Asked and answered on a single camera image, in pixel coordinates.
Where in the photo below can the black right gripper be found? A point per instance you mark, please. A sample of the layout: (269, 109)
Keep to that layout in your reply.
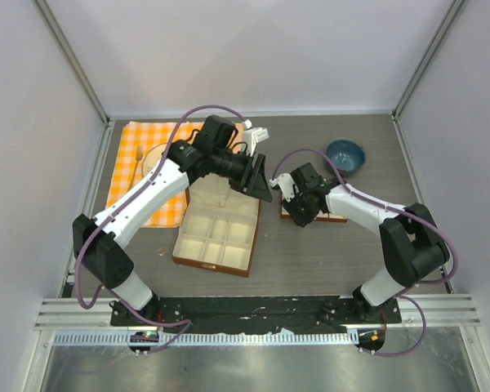
(301, 220)

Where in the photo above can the brown jewelry tray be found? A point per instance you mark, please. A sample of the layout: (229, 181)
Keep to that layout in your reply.
(325, 217)

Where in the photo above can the beige floral ceramic plate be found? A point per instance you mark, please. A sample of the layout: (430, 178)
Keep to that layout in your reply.
(152, 158)

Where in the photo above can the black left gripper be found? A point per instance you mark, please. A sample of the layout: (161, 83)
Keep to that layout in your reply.
(253, 180)

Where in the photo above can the brown jewelry box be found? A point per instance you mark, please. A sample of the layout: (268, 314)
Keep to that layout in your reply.
(219, 228)

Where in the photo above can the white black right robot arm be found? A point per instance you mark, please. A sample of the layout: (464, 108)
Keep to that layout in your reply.
(411, 246)

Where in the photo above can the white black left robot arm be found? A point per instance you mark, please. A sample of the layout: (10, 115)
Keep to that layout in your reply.
(99, 242)

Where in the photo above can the white slotted cable duct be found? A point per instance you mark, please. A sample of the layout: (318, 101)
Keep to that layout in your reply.
(142, 339)

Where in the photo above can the blue ceramic bowl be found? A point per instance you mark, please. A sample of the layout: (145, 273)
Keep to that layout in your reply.
(348, 156)

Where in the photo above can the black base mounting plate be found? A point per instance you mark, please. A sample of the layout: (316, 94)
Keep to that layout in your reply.
(259, 315)

